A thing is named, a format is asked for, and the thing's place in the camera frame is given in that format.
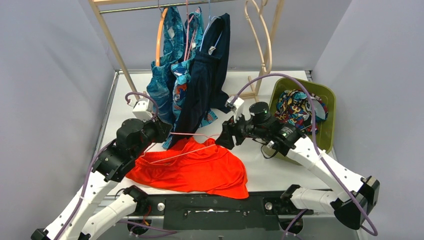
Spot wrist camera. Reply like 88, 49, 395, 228
225, 95, 245, 123
127, 98, 153, 122

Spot pink wire hanger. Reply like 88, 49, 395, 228
139, 132, 220, 164

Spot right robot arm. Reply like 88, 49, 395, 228
215, 101, 380, 230

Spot light wooden hanger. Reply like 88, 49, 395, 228
244, 0, 273, 75

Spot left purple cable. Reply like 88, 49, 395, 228
52, 91, 178, 240

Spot orange shorts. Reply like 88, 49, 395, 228
126, 137, 249, 200

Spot navy blue shorts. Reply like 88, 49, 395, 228
163, 13, 231, 149

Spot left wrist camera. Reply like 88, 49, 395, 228
127, 98, 153, 122

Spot light blue shark shorts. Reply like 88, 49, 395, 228
162, 6, 219, 150

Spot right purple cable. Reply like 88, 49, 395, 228
230, 73, 379, 240

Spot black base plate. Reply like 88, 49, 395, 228
128, 191, 300, 231

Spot teal shark print shorts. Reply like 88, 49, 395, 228
146, 6, 185, 125

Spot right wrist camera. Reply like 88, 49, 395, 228
225, 95, 245, 123

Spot comic print shorts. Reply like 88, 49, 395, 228
274, 89, 328, 135

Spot orange wooden hanger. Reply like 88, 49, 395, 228
155, 8, 168, 67

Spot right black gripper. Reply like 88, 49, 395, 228
216, 109, 267, 149

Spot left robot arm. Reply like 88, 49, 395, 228
30, 118, 172, 240

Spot green plastic basket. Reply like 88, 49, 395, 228
269, 78, 336, 152

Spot wooden clothes rack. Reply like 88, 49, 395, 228
87, 0, 286, 102

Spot light blue hanger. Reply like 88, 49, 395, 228
199, 0, 223, 56

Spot aluminium frame rail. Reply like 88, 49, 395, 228
86, 70, 120, 176

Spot purple cable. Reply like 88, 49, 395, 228
52, 91, 178, 240
230, 73, 379, 240

